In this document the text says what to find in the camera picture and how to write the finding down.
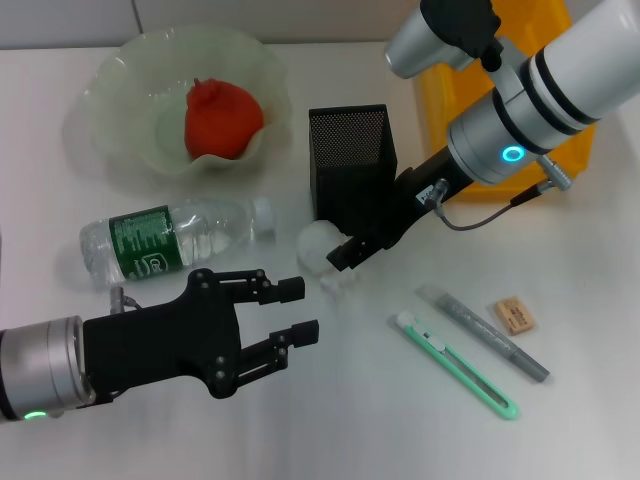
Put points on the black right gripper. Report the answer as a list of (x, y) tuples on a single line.
[(405, 210)]

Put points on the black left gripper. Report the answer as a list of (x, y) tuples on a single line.
[(160, 345)]

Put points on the pale green glass fruit plate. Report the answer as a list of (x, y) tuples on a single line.
[(130, 100)]

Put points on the grey marker pen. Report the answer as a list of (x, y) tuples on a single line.
[(480, 327)]

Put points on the tan eraser block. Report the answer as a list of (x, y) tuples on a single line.
[(515, 316)]

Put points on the yellow plastic storage bin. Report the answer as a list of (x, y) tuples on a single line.
[(435, 100)]

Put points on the white paper ball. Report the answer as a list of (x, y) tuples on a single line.
[(315, 245)]

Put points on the clear water bottle green label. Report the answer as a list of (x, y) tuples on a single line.
[(150, 235)]

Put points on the red-orange fruit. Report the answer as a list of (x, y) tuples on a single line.
[(225, 120)]

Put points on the mint green utility knife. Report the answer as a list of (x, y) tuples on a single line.
[(450, 357)]

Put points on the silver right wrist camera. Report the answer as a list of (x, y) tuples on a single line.
[(420, 45)]

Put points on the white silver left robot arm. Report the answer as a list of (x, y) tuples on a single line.
[(45, 360)]

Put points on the black mesh pen holder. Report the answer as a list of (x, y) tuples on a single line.
[(345, 145)]

